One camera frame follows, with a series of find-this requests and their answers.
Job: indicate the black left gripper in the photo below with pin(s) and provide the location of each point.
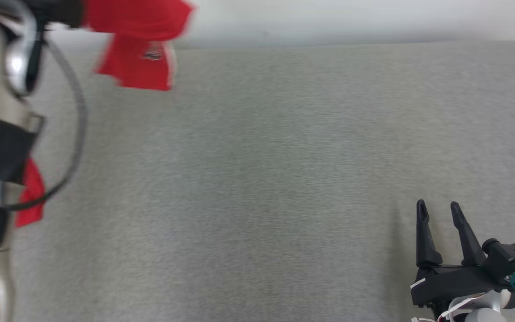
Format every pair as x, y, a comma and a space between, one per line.
61, 11

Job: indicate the red shorts white stripe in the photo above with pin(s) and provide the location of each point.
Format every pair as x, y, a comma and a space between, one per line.
137, 18

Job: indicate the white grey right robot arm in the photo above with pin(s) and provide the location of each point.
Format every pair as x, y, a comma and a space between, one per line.
485, 308

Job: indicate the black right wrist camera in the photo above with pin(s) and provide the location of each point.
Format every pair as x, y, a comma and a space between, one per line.
510, 259

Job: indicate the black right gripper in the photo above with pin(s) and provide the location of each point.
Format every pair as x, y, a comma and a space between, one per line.
449, 281

